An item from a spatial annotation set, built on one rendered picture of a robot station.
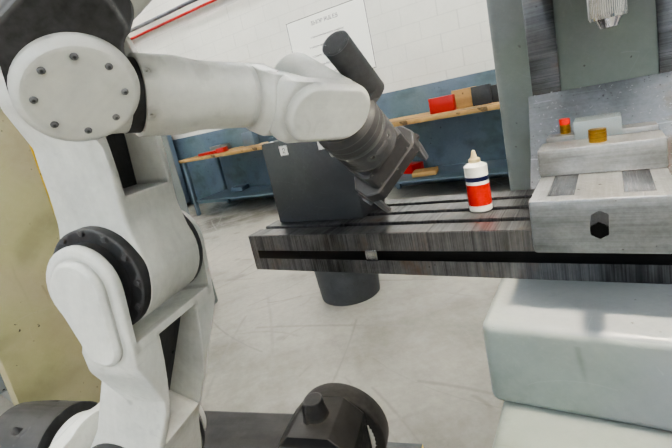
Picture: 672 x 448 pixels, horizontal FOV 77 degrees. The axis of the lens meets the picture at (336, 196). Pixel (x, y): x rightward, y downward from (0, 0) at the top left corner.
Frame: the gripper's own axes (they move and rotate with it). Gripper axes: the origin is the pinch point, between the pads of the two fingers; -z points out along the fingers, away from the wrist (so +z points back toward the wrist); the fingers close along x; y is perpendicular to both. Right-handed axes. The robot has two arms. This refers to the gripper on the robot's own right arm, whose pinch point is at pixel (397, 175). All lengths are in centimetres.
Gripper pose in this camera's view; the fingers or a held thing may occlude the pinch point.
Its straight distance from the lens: 68.3
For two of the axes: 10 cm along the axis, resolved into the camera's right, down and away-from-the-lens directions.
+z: -5.1, -3.7, -7.8
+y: -6.4, -4.4, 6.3
